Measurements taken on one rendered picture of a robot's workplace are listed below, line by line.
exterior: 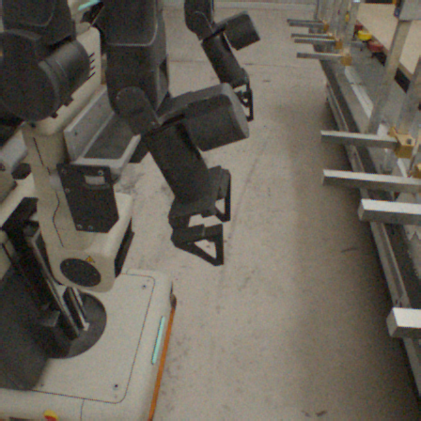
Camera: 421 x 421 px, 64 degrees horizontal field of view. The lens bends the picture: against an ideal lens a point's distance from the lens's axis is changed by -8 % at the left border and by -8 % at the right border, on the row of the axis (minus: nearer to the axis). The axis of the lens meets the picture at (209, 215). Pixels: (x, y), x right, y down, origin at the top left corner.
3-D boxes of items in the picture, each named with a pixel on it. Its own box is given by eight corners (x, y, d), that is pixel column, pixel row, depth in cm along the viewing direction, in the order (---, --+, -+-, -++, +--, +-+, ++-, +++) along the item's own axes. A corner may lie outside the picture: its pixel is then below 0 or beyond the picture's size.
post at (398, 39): (366, 138, 138) (400, 19, 109) (364, 132, 142) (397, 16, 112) (377, 139, 138) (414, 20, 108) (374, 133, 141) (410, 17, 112)
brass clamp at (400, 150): (395, 158, 107) (399, 144, 103) (383, 137, 117) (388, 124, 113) (413, 160, 106) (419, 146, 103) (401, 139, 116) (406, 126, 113)
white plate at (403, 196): (408, 241, 94) (421, 213, 88) (385, 185, 114) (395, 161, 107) (410, 241, 94) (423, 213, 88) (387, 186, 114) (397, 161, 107)
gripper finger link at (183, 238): (244, 236, 54) (220, 186, 48) (241, 272, 48) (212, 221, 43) (203, 245, 56) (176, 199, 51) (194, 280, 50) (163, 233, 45)
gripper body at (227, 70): (246, 73, 85) (233, 46, 81) (249, 85, 77) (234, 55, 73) (223, 85, 87) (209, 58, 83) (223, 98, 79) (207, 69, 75)
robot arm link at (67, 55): (3, 67, 44) (-22, 81, 40) (47, 15, 39) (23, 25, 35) (54, 118, 48) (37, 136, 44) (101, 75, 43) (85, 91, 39)
